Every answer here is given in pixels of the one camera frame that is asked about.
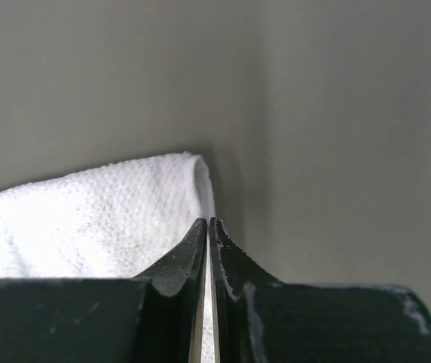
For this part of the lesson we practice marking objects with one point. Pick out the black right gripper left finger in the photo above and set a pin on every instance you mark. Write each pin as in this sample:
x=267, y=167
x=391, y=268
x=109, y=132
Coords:
x=156, y=316

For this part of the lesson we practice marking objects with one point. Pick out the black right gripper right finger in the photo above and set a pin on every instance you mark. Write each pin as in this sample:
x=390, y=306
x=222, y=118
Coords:
x=258, y=318

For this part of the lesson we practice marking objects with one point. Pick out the white grey cloth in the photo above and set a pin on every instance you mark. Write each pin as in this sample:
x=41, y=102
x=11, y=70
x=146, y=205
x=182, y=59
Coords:
x=110, y=222

